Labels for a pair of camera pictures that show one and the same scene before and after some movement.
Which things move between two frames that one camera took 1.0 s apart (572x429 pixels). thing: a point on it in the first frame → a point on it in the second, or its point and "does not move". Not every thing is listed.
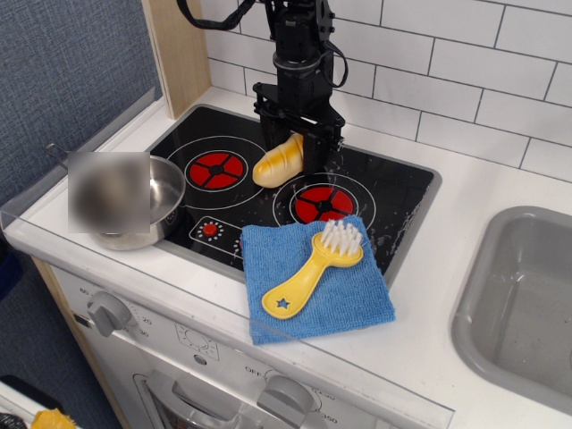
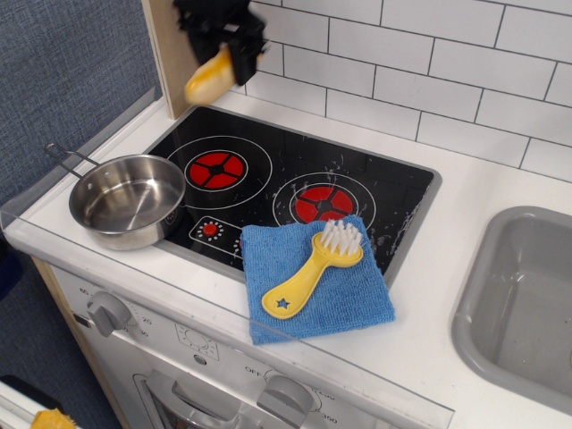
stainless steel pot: (123, 200) does not move
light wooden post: (180, 51) does not move
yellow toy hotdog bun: (280, 164) → (211, 79)
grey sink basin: (513, 318) does not move
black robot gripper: (302, 100) → (209, 21)
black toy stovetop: (217, 155) does not move
